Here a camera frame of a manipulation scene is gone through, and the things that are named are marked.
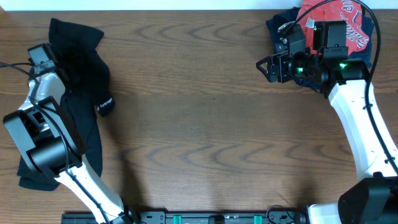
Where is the black polo shirt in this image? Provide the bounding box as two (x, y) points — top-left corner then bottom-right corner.
(17, 17), (116, 192)

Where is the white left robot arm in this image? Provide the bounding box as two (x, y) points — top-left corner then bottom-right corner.
(3, 72), (134, 223)

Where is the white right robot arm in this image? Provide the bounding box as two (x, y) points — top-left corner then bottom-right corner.
(256, 52), (397, 223)

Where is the navy blue folded garment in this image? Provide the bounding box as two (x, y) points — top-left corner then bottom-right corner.
(266, 8), (371, 95)

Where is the orange printed t-shirt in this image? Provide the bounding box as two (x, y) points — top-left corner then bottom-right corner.
(297, 0), (373, 55)

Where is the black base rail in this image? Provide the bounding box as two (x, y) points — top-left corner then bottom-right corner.
(61, 210), (307, 224)

